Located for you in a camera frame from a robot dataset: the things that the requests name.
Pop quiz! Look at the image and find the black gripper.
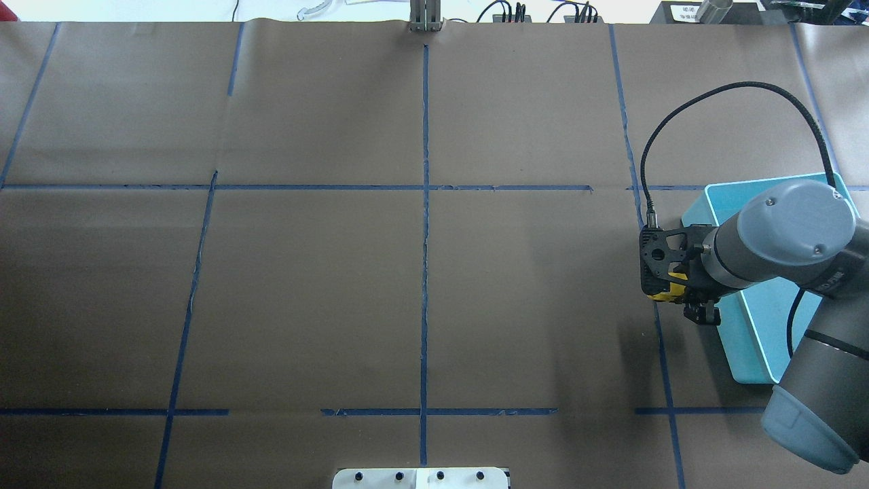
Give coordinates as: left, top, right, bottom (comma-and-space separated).
682, 248, 724, 326

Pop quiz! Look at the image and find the yellow beetle toy car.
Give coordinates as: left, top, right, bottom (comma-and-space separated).
648, 281, 687, 304

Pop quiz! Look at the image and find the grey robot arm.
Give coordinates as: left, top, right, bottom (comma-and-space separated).
682, 174, 867, 474

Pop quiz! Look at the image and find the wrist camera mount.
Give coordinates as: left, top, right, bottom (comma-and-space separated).
638, 225, 715, 295

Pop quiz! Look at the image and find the white pillar mount base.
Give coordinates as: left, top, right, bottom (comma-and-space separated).
331, 467, 511, 488

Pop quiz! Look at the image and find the aluminium frame post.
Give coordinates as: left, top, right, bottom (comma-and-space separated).
409, 0, 443, 32

